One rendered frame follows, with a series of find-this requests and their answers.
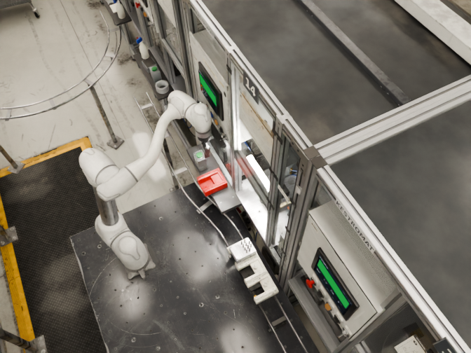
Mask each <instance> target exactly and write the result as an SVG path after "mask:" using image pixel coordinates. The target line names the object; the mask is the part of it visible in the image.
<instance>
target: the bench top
mask: <svg viewBox="0 0 471 353"><path fill-rule="evenodd" d="M183 189H184V190H185V192H186V194H187V195H188V196H189V197H190V198H191V199H192V201H193V202H194V203H195V204H196V205H197V206H198V207H199V208H200V207H202V206H203V205H204V204H205V203H206V202H208V201H209V199H208V198H207V197H205V195H204V194H203V193H202V192H201V191H200V189H199V188H198V187H197V185H196V184H195V182H193V183H192V184H189V185H187V186H185V187H183ZM196 210H197V209H196V207H195V206H194V205H193V204H192V203H191V202H190V201H189V199H188V198H187V197H186V196H185V194H184V193H183V191H182V190H181V189H178V190H175V191H173V192H171V193H168V194H167V195H164V196H162V197H160V198H157V199H155V200H152V201H150V202H148V203H146V204H144V205H141V206H139V207H137V208H134V209H132V210H130V211H128V212H126V213H123V214H122V215H123V218H124V220H125V222H126V224H127V226H128V228H129V229H130V231H131V232H132V233H133V234H134V235H135V236H136V237H138V238H139V239H140V240H141V241H142V243H143V244H146V245H147V249H148V252H149V254H150V257H151V259H152V261H153V262H154V263H155V265H156V267H155V268H154V269H150V270H147V271H146V272H145V275H146V279H142V277H141V276H140V275H137V276H135V277H133V278H132V279H128V276H127V272H126V270H125V267H124V264H122V262H121V261H120V259H119V258H118V257H117V255H116V254H115V253H114V252H113V250H112V249H111V248H110V247H109V246H108V245H107V244H106V243H105V242H104V241H103V239H102V238H101V237H100V236H99V235H98V233H97V231H96V229H95V226H93V227H92V228H89V229H87V230H84V231H82V232H80V233H77V234H75V235H73V236H71V237H70V240H71V244H72V246H73V249H74V253H75V255H76V259H77V261H78V265H79V267H80V271H81V274H82V277H83V281H84V283H85V286H86V289H87V292H88V295H89V298H90V302H91V305H92V307H93V311H94V313H95V317H96V320H97V323H98V325H99V328H100V333H101V335H102V338H103V341H104V344H105V347H106V349H107V353H284V352H283V350H282V348H281V346H280V344H279V342H278V340H277V338H276V337H275V335H274V333H273V332H271V333H269V332H268V329H269V328H270V327H269V325H268V322H267V320H266V318H265V316H264V314H263V312H262V311H261V309H260V307H259V305H258V304H256V303H255V301H254V296H253V294H252V293H250V291H249V290H248V288H247V286H246V284H245V283H244V281H243V279H242V277H241V275H240V273H239V272H238V269H237V267H236V265H235V261H234V260H233V258H232V259H231V260H230V258H229V257H228V256H230V254H229V253H228V251H227V246H226V244H225V243H224V241H223V239H222V237H221V235H220V234H219V233H218V231H217V230H216V228H215V227H214V226H213V225H212V224H211V223H210V222H209V221H208V220H207V219H206V218H205V217H204V216H203V215H202V214H201V213H198V212H197V211H196ZM203 212H204V213H205V214H206V215H207V217H208V218H209V219H210V220H211V221H212V222H213V223H214V224H215V225H216V227H218V229H219V230H220V231H221V233H222V235H223V236H224V238H225V240H226V241H227V243H228V245H229V246H231V245H233V244H235V243H237V242H239V241H241V238H240V236H239V234H238V233H237V231H236V229H235V228H234V227H233V225H232V224H231V222H230V221H229V220H228V219H227V218H226V217H225V216H224V215H223V214H221V212H220V211H219V209H218V208H217V207H216V206H215V205H214V204H213V203H212V204H211V205H210V206H209V207H207V208H206V209H205V210H203ZM226 214H227V215H228V217H229V218H230V219H231V220H232V222H234V224H235V226H236V227H237V229H238V230H239V231H240V234H241V235H242V237H243V239H245V238H247V237H248V238H249V240H250V242H251V243H252V245H253V246H254V248H255V249H256V252H257V254H258V256H259V257H260V259H261V261H262V263H263V264H264V266H265V268H266V269H267V271H268V273H269V275H270V276H271V278H272V280H273V282H274V283H275V285H276V287H277V288H278V291H279V292H278V293H277V294H276V296H277V298H278V300H279V301H280V304H281V306H282V307H283V309H284V311H285V312H286V314H287V316H288V317H289V320H290V321H291V323H292V325H293V326H294V328H295V330H296V332H297V333H298V335H299V337H300V339H301V340H302V342H303V344H304V345H305V347H306V349H307V350H308V353H320V352H319V350H318V349H317V347H316V346H315V343H314V342H313V340H312V338H311V337H310V335H309V333H308V332H307V330H306V328H305V326H304V325H303V323H302V321H301V320H300V318H299V316H298V314H297V313H296V311H295V309H294V308H293V306H292V304H291V303H290V301H289V299H288V297H287V296H286V294H285V292H284V291H283V289H282V287H281V285H280V284H279V282H278V280H277V279H276V277H275V275H274V274H273V271H272V270H271V268H270V267H269V265H268V264H267V262H266V259H265V258H264V256H263V255H262V253H261V251H260V250H259V248H258V246H257V244H256V242H255V241H254V239H253V238H252V236H251V234H250V232H249V230H248V229H247V227H246V225H245V224H244V222H243V220H242V219H241V217H240V215H239V213H238V212H237V210H236V209H233V210H231V211H229V212H226ZM94 232H96V233H95V234H94ZM83 252H84V253H85V254H84V255H83V254H82V253H83ZM261 306H262V307H263V309H264V311H265V313H266V315H267V317H268V318H269V320H270V322H271V323H272V322H274V321H275V320H277V319H279V318H281V317H283V316H284V314H283V312H282V310H281V309H280V306H279V305H278V303H277V301H276V300H275V298H274V296H272V297H270V298H268V299H266V300H264V301H262V302H261ZM286 322H287V324H285V325H284V326H282V327H280V328H278V329H276V330H275V332H276V333H277V334H278V337H279V339H280V341H281V342H282V344H283V346H284V348H285V349H286V351H287V353H305V351H304V349H303V347H302V346H301V343H300V342H299V340H298V338H297V337H296V335H295V333H294V332H293V330H292V327H291V326H290V325H289V322H288V321H287V320H286ZM200 346H201V347H202V348H201V349H198V348H199V347H200Z"/></svg>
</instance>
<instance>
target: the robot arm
mask: <svg viewBox="0 0 471 353"><path fill-rule="evenodd" d="M181 118H186V119H187V120H188V121H189V122H190V123H191V124H192V126H193V127H194V128H195V131H196V135H197V137H198V140H199V141H201V144H202V147H203V149H204V150H203V153H204V157H205V158H208V157H210V146H208V145H209V140H210V137H211V133H212V131H211V124H212V117H211V113H210V110H209V108H208V107H207V105H205V104H204V103H197V102H196V101H195V100H194V99H193V98H192V97H190V96H189V95H187V94H186V93H184V92H182V91H179V90H175V91H173V92H171V93H170V94H169V96H168V109H167V110H166V111H165V112H164V114H163V115H162V116H161V117H160V119H159V121H158V124H157V126H156V130H155V132H154V135H153V139H152V141H151V145H150V147H149V150H148V151H147V152H146V154H145V155H144V156H143V157H141V158H140V159H138V160H136V161H134V162H132V163H130V164H129V165H126V166H125V167H123V168H122V169H120V168H118V167H117V166H116V164H115V163H114V161H113V160H112V159H111V158H110V157H109V156H108V155H107V154H106V153H104V152H103V151H101V150H99V149H96V148H87V149H85V150H84V151H83V152H82V153H81V154H80V156H79V164H80V167H81V169H82V170H83V173H84V174H85V176H86V178H87V180H88V182H89V183H90V184H91V185H92V186H93V190H94V193H95V198H96V201H97V206H98V209H99V212H100V215H99V216H98V217H97V218H96V220H95V229H96V231H97V233H98V235H99V236H100V237H101V238H102V239H103V241H104V242H105V243H106V244H107V245H108V246H109V247H110V248H111V249H112V250H113V252H114V253H115V254H116V255H117V257H118V258H119V259H120V261H121V262H122V264H124V267H125V270H126V272H127V276H128V279H132V278H133V277H135V276H137V275H140V276H141V277H142V279H146V275H145V272H146V271H147V270H150V269H154V268H155V267H156V265H155V263H154V262H153V261H152V259H151V257H150V254H149V252H148V249H147V245H146V244H143V243H142V241H141V240H140V239H139V238H138V237H136V236H135V235H134V234H133V233H132V232H131V231H130V229H129V228H128V226H127V224H126V222H125V220H124V218H123V215H122V214H121V213H120V212H118V210H117V206H116V200H115V199H116V198H119V197H120V196H122V195H123V194H125V193H126V192H128V191H129V190H130V189H131V188H132V187H133V186H134V185H135V184H136V183H137V182H138V181H139V180H140V179H141V178H142V177H143V176H144V175H145V174H146V172H147V171H148V170H149V169H150V168H151V167H152V166H153V164H154V163H155V162H156V161H157V159H158V157H159V155H160V153H161V149H162V146H163V141H164V138H165V133H166V130H167V127H168V124H169V123H170V121H172V120H174V119H181Z"/></svg>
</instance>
